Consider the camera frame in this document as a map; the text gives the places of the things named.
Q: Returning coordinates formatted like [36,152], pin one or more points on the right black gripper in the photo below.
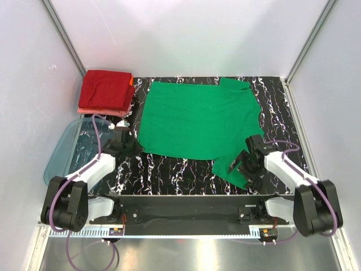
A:
[254,178]

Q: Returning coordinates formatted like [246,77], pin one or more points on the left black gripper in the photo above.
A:
[138,149]

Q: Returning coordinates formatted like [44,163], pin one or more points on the green t shirt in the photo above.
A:
[201,122]

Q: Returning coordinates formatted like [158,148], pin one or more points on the blue transparent plastic tray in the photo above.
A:
[78,147]

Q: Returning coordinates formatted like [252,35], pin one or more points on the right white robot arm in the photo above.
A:
[315,207]

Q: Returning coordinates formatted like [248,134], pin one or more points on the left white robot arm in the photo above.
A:
[68,205]

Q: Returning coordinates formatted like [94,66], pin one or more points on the folded orange shirt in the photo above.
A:
[131,80]

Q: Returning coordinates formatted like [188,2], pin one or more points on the folded dark red shirt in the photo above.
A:
[106,85]

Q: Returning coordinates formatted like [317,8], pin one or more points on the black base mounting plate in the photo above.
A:
[191,216]

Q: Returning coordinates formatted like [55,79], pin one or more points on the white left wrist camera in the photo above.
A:
[120,124]

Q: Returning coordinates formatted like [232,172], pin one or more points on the aluminium frame rail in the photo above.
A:
[186,221]

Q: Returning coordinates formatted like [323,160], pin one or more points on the left aluminium corner post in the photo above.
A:
[62,33]

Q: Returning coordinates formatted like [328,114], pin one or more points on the aluminium corner post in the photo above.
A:
[315,32]
[62,33]

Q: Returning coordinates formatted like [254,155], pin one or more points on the right aluminium corner post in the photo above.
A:
[315,32]

